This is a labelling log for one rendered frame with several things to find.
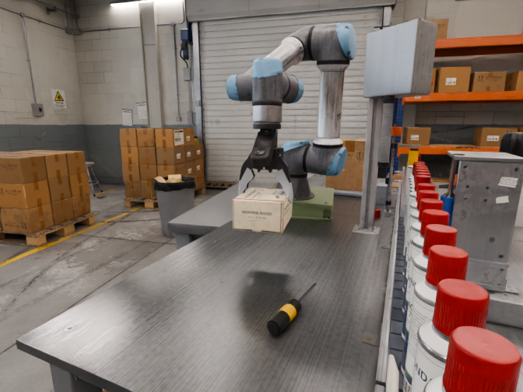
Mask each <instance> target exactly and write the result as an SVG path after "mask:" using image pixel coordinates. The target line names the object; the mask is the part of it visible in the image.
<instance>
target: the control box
mask: <svg viewBox="0 0 523 392"><path fill-rule="evenodd" d="M436 39H437V24H436V23H431V22H428V21H425V20H421V19H414V20H411V21H408V22H406V23H401V24H398V25H395V26H391V27H388V28H385V29H383V30H378V31H375V32H372V33H369V34H367V49H366V61H365V72H364V84H363V98H370V99H380V98H383V99H384V96H387V95H395V98H401V97H411V96H428V95H430V88H431V83H432V74H433V60H434V53H435V46H436Z"/></svg>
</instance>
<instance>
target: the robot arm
mask: <svg viewBox="0 0 523 392"><path fill-rule="evenodd" d="M355 57H356V33H355V30H354V28H353V26H352V25H351V24H350V23H333V24H325V25H317V26H306V27H304V28H302V29H300V30H298V31H296V32H294V33H292V34H290V35H289V36H288V37H286V38H285V39H284V40H283V41H282V42H281V44H280V45H279V47H278V48H276V49H275V50H274V51H273V52H272V53H270V54H269V55H268V56H266V57H265V58H258V59H256V60H254V62H253V65H252V68H250V69H249V70H247V71H246V72H245V73H244V74H241V75H239V74H236V75H231V76H230V77H229V78H228V80H227V81H226V92H227V95H228V97H229V98H231V100H237V101H240V102H243V101H252V110H251V114H252V121H253V122H254V124H253V129H260V131H259V132H258V134H257V137H256V139H255V142H254V146H253V149H252V151H251V153H250V155H249V156H248V158H247V159H246V160H245V162H244V163H243V165H242V167H241V170H240V181H239V187H238V196H239V195H240V194H243V193H245V190H246V189H247V188H248V184H249V183H250V181H252V180H253V179H254V177H255V174H254V169H256V170H258V172H260V171H261V170H268V171H269V172H270V173H271V172H272V170H278V172H277V174H276V180H277V181H278V183H277V185H276V189H283V191H284V192H285V193H286V196H288V201H289V202H290V204H292V203H293V199H294V198H306V197H309V196H310V194H311V190H310V187H309V183H308V179H307V173H314V174H320V175H325V176H332V177H337V176H338V175H339V174H340V173H341V172H342V170H343V168H344V166H345V163H346V158H347V148H345V147H342V145H343V141H342V140H341V139H340V137H339V133H340V124H341V113H342V95H343V84H344V75H345V70H346V69H347V68H348V67H349V62H350V61H351V60H353V59H354V58H355ZM302 61H317V67H318V68H319V69H320V71H321V74H320V89H319V103H318V131H317V138H316V139H315V140H314V141H313V145H311V143H310V141H309V140H299V141H290V142H284V143H283V144H282V148H278V147H277V146H278V129H281V124H280V123H281V122H282V108H283V107H282V103H287V104H289V103H295V102H297V101H298V100H299V99H300V98H301V97H302V95H303V93H304V85H303V83H302V82H301V80H300V79H298V78H297V77H296V76H295V75H290V74H287V73H284V72H285V71H286V70H287V69H288V68H290V67H291V66H292V65H297V64H299V63H300V62H302Z"/></svg>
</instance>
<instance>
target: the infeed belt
mask: <svg viewBox="0 0 523 392"><path fill-rule="evenodd" d="M404 218H405V216H404V217H401V216H399V217H398V238H397V248H396V259H395V280H394V291H393V302H392V313H391V334H390V345H389V355H393V356H394V358H395V362H396V365H397V367H398V371H399V382H398V391H401V392H402V387H403V380H404V378H403V376H402V374H401V365H402V352H403V345H404V342H403V341H402V336H401V335H402V325H403V317H404V315H403V314H402V304H403V296H404V294H403V293H402V287H403V279H404V278H403V276H402V273H403V266H404V259H405V258H404V257H403V250H404V240H405V237H404V235H405V231H404V230H405V227H404V226H403V225H404Z"/></svg>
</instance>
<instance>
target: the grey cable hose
mask: <svg viewBox="0 0 523 392"><path fill-rule="evenodd" d="M394 102H395V95H387V96H384V99H383V110H382V111H383V112H382V113H383V114H382V119H381V120H382V122H381V123H382V125H381V138H380V149H379V158H378V159H379V161H378V162H377V164H378V167H380V168H388V167H389V166H390V163H389V157H390V155H389V154H390V153H389V151H390V148H391V147H390V144H391V132H392V123H393V119H392V118H393V113H394V112H393V110H394V109H393V108H394Z"/></svg>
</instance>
